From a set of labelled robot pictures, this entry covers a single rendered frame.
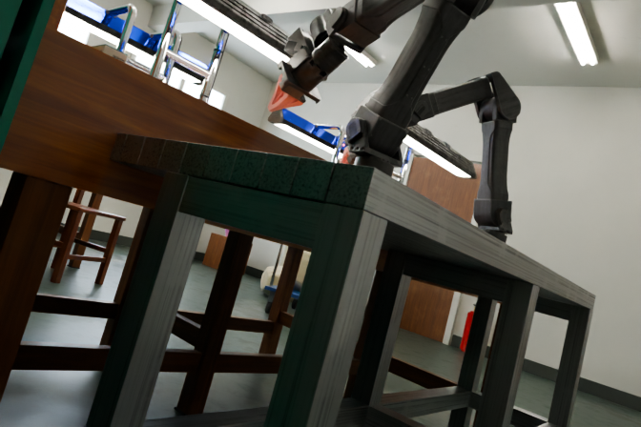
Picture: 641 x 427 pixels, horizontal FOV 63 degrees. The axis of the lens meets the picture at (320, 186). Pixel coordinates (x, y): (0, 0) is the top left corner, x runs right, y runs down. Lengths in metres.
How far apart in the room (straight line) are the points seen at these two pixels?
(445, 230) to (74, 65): 0.51
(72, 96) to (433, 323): 5.52
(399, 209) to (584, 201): 5.34
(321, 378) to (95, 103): 0.48
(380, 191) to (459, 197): 5.66
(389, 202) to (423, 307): 5.61
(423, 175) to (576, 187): 1.69
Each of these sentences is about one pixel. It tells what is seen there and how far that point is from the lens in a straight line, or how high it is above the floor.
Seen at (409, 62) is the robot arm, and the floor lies 0.90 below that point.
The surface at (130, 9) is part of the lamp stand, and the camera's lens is 1.63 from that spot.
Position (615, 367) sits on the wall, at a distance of 5.62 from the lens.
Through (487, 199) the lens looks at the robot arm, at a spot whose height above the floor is 0.82.
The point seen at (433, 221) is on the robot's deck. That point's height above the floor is 0.65.
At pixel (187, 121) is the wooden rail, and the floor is 0.72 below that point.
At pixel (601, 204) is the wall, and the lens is 5.79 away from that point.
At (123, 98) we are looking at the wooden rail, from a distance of 0.78.
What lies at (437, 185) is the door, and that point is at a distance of 6.27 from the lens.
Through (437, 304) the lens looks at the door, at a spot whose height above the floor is 0.38.
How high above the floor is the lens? 0.58
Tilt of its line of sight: 7 degrees up
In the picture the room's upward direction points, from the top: 16 degrees clockwise
